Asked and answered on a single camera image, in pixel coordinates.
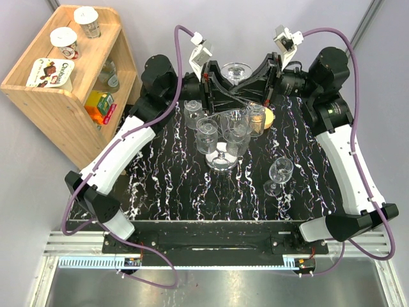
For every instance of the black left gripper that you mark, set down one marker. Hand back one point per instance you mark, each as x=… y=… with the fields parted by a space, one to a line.
x=211 y=70

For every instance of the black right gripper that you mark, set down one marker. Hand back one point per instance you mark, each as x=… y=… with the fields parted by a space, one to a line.
x=270 y=72

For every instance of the patterned glass goblet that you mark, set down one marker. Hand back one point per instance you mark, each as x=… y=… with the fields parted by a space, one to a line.
x=257 y=119

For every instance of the clear smooth wine glass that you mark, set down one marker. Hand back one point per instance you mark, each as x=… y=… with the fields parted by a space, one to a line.
x=234 y=120

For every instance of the frosted short goblet front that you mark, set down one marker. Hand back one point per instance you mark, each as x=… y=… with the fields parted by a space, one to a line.
x=238 y=140

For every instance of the clear patterned short goblet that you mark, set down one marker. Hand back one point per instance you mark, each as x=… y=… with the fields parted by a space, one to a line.
x=206 y=136

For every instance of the chrome wine glass rack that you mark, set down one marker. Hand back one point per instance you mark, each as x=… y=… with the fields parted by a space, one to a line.
x=220 y=160

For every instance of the ribbed glass goblet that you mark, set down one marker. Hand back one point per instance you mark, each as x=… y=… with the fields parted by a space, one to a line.
x=193 y=112

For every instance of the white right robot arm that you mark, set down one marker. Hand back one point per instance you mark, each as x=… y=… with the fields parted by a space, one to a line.
x=333 y=125

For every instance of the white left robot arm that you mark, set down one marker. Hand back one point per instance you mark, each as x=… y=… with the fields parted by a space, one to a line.
x=163 y=86

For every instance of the red packaged item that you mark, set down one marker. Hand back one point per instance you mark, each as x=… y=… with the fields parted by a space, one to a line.
x=110 y=112

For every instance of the glass bottle on shelf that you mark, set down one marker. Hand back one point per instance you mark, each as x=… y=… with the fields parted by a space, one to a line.
x=108 y=76

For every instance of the orange juice carton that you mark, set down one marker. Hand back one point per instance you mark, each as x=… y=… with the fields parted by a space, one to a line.
x=98 y=106

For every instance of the wooden shelf unit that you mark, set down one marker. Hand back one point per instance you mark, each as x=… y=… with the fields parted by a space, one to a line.
x=60 y=114

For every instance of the clear cup white lid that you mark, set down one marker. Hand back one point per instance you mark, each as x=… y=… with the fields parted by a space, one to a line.
x=87 y=18

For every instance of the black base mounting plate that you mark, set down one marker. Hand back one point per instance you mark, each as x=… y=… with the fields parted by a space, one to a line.
x=223 y=243

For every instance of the white lidded yogurt cup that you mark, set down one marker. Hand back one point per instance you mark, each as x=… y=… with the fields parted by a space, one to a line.
x=65 y=39

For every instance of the Chobani yogurt cup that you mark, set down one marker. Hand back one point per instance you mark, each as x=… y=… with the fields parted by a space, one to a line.
x=51 y=73

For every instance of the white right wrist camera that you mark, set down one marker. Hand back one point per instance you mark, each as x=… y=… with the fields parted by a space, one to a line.
x=288 y=43

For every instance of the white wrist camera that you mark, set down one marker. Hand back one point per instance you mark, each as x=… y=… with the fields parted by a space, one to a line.
x=201 y=53
x=288 y=43

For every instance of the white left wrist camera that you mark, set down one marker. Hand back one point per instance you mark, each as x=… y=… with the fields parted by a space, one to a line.
x=201 y=53

